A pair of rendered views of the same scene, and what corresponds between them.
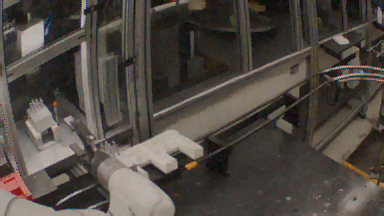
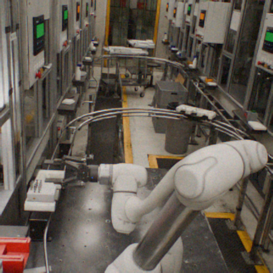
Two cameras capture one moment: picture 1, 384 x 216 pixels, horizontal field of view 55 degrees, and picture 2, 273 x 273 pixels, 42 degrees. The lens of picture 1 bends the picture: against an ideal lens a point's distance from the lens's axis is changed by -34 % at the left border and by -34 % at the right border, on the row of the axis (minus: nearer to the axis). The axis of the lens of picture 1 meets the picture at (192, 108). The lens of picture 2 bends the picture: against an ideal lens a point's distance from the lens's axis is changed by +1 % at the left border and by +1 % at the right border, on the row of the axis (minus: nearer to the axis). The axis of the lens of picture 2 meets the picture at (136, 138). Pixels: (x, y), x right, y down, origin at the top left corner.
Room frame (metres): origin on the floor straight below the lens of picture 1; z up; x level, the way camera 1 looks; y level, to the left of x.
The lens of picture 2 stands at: (0.03, 1.23, 1.85)
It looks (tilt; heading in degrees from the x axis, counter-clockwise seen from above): 22 degrees down; 305
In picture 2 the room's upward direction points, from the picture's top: 6 degrees clockwise
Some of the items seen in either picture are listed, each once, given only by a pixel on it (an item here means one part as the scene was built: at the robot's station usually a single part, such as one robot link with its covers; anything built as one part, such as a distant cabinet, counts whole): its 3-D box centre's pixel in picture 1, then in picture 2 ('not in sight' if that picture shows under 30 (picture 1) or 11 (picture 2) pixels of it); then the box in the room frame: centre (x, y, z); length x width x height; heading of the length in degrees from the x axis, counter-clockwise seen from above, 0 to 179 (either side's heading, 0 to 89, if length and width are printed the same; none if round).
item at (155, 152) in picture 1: (144, 169); (46, 192); (1.33, 0.16, 0.84); 0.36 x 0.14 x 0.10; 130
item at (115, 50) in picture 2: not in sight; (124, 70); (4.32, -4.29, 0.48); 0.88 x 0.56 x 0.96; 58
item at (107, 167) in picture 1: (114, 177); (105, 174); (0.91, 0.18, 1.12); 0.09 x 0.06 x 0.09; 130
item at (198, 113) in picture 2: not in sight; (195, 114); (1.47, -1.81, 0.84); 0.37 x 0.14 x 0.10; 8
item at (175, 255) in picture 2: not in sight; (163, 252); (0.60, 0.13, 0.85); 0.18 x 0.16 x 0.22; 82
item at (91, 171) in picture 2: (99, 162); (88, 173); (0.96, 0.23, 1.12); 0.09 x 0.07 x 0.08; 40
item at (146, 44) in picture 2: not in sight; (140, 61); (4.82, -5.53, 0.48); 0.84 x 0.58 x 0.97; 138
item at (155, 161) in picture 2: not in sight; (173, 173); (1.71, -2.02, 0.01); 1.00 x 0.55 x 0.01; 130
